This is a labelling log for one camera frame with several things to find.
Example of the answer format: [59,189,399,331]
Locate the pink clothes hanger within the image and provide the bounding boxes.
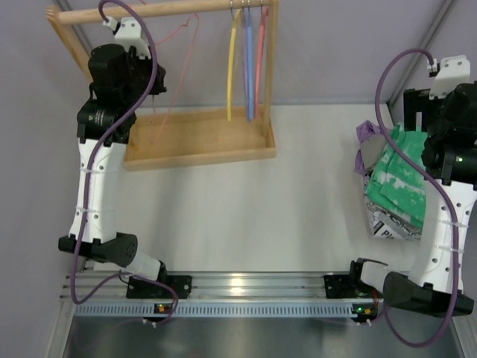
[148,13,200,145]

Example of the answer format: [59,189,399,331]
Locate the green white tie-dye trousers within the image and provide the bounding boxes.
[367,125,426,221]

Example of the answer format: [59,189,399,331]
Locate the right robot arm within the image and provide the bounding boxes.
[350,83,476,317]

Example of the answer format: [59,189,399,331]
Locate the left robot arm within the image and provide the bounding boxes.
[58,43,166,280]

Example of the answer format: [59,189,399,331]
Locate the yellow clothes hanger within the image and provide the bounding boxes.
[226,10,242,122]

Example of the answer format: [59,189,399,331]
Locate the blue clothes hanger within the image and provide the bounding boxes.
[242,10,255,122]

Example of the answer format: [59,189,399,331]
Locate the coral clothes hanger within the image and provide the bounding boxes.
[254,7,269,119]

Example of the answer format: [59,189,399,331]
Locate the grey garment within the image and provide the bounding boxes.
[360,134,387,171]

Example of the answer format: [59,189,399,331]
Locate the wooden clothes rack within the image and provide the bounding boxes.
[45,0,280,172]

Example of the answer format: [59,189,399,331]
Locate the black white printed garment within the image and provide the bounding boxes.
[363,172,423,242]

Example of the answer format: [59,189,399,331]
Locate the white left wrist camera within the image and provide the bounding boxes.
[102,16,151,60]

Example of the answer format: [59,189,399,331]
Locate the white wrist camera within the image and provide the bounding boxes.
[102,16,151,60]
[427,54,470,100]

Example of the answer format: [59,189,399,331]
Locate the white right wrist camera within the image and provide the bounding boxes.
[427,54,470,100]

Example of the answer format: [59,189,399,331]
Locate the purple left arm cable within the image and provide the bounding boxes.
[69,0,180,325]

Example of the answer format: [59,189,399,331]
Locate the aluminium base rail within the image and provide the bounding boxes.
[92,271,382,300]

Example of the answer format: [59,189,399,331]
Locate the light blue cable duct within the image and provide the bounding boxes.
[75,301,376,318]

